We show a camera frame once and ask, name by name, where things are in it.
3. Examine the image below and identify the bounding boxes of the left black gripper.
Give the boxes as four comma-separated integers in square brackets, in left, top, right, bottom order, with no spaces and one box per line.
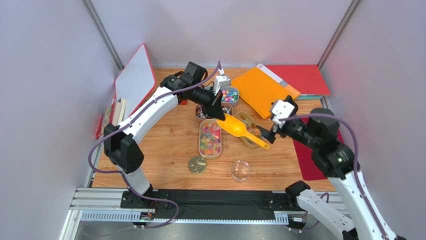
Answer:
[190,84,226,122]

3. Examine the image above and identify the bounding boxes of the beige tray of star candies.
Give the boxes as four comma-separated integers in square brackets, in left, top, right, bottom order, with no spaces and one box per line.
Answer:
[198,119,223,159]

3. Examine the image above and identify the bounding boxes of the yellow plastic scoop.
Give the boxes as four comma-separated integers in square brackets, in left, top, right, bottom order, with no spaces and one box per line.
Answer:
[216,114,270,150]

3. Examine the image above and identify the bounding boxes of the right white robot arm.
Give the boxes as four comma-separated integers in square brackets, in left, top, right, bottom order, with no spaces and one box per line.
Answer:
[257,108,403,240]

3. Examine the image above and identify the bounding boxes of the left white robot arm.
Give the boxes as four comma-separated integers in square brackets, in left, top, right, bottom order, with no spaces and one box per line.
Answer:
[103,62,231,195]

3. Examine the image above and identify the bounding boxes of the beige tray of popsicle candies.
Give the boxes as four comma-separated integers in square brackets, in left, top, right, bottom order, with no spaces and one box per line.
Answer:
[233,111,265,149]

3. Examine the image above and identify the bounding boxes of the grey tray of round candies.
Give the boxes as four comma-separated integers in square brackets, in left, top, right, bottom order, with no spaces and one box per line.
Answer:
[221,86,240,106]

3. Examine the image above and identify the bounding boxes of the clear glass jar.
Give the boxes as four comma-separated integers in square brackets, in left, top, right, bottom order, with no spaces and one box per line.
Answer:
[230,160,251,183]

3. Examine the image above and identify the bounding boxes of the orange folder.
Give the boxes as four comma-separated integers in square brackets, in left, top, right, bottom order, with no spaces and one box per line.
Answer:
[231,63,301,119]

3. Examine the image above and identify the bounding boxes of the dark red folder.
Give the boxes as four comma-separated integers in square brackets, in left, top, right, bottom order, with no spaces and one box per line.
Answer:
[289,116,352,181]

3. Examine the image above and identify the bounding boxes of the gold round lid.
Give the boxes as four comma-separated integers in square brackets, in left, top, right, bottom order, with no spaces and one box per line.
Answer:
[188,156,207,175]

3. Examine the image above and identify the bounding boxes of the red folder at back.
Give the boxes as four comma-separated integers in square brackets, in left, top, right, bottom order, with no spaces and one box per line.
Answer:
[266,64,331,99]

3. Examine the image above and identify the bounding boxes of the stack of books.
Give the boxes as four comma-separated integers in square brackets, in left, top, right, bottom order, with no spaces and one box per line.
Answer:
[94,98,127,139]

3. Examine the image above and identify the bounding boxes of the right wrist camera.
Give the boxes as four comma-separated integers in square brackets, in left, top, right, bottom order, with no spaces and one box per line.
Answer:
[269,95,298,132]

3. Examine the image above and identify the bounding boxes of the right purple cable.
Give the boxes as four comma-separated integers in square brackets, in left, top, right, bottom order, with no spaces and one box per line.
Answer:
[277,113,390,240]

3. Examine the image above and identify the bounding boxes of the purple cable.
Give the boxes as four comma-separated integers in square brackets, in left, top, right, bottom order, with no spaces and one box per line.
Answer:
[87,60,223,229]
[277,113,390,240]

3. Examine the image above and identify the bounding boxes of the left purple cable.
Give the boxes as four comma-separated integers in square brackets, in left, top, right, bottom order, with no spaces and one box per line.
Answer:
[87,60,223,229]

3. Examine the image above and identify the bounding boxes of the white board with red frame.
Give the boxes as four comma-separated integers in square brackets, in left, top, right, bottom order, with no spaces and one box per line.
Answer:
[115,43,156,116]

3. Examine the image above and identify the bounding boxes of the aluminium rail frame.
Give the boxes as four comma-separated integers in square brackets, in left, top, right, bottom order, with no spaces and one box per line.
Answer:
[69,188,350,233]

